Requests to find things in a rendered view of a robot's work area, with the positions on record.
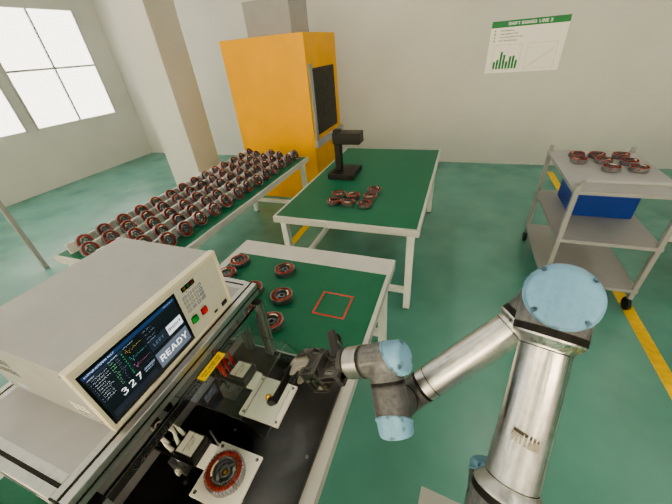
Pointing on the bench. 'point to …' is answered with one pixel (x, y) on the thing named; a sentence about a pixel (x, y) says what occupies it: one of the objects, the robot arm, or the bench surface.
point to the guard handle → (280, 388)
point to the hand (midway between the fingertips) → (294, 364)
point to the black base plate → (297, 432)
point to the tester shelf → (67, 484)
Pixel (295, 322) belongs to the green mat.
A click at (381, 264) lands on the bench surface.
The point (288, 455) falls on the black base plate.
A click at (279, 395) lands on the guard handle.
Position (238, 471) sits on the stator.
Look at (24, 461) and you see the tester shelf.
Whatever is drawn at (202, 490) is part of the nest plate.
